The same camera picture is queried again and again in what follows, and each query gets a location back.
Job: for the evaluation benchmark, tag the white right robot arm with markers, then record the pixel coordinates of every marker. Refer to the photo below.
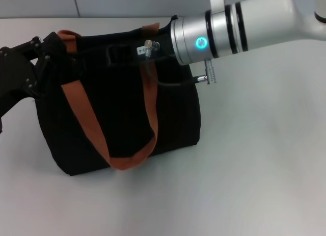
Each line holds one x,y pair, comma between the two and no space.
229,29

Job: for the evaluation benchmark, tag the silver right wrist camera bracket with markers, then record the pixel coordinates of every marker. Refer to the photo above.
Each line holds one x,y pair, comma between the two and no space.
217,0

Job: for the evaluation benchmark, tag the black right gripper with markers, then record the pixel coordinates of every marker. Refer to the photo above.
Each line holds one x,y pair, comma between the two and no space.
163,48

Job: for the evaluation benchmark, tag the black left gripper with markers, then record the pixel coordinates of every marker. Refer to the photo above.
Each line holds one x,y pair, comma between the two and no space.
12,73

